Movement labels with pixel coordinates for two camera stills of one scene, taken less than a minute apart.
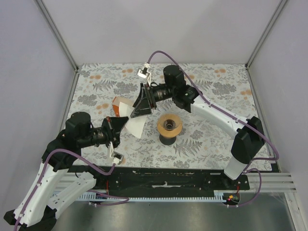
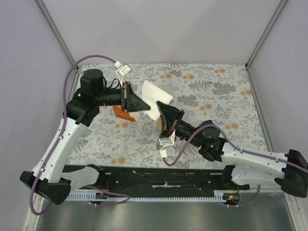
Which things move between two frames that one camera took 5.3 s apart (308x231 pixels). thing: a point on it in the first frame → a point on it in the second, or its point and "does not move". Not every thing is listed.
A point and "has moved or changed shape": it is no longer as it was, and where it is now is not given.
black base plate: [160, 181] does not move
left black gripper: [115, 123] → [130, 101]
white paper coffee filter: [134, 125] has moved or changed shape
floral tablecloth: [126, 111] does not move
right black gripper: [143, 108] → [170, 116]
